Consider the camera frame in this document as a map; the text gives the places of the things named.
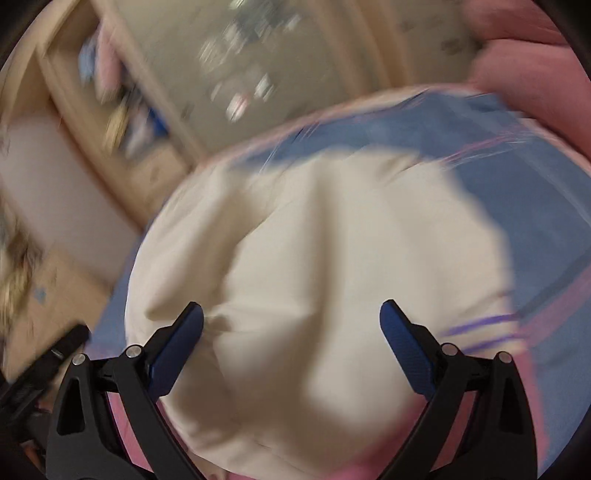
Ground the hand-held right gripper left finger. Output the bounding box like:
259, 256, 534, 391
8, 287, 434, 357
46, 301, 205, 480

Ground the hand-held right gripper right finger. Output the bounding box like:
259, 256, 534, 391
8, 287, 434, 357
379, 299, 539, 480

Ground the white and pink hooded jacket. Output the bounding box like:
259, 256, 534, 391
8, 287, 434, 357
99, 148, 539, 480

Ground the light wooden cabinet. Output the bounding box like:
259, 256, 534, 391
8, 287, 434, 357
0, 249, 112, 370

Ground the blue plaid bed cover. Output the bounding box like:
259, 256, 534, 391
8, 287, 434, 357
88, 90, 591, 472

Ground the folded pink quilt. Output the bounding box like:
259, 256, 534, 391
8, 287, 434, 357
466, 0, 591, 162

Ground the pink puffer jacket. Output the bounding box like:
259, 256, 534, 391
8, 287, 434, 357
95, 28, 122, 102

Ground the beige wardrobe with glass doors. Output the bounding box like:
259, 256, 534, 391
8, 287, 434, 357
0, 0, 485, 232

